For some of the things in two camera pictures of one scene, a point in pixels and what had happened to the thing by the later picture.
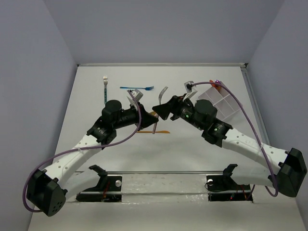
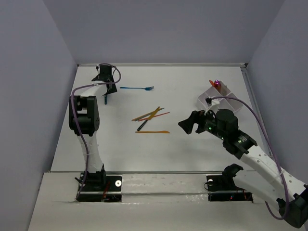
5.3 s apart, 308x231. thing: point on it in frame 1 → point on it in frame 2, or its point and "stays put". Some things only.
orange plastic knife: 161,132 stays put
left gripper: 141,116 → 106,79
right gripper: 177,102 → 200,116
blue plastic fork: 147,88 stays put
